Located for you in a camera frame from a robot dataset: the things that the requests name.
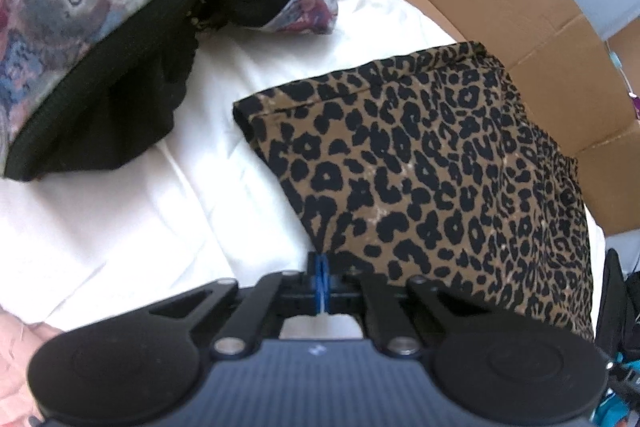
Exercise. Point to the white bear print blanket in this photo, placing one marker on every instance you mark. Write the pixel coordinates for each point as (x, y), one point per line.
(150, 217)

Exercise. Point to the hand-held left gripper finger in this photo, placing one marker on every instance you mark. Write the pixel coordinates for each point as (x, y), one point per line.
(324, 277)
(317, 277)

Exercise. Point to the brown cardboard sheet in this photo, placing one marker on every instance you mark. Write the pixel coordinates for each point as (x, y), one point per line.
(525, 7)

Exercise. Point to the purple print plastic bag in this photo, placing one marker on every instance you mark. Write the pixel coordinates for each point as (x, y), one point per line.
(635, 107)

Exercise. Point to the teal jersey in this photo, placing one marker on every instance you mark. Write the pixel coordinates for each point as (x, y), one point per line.
(617, 402)

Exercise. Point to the black folded garment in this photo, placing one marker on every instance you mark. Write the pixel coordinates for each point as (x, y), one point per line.
(612, 297)

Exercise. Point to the leopard print garment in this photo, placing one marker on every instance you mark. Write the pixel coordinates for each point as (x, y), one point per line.
(425, 167)

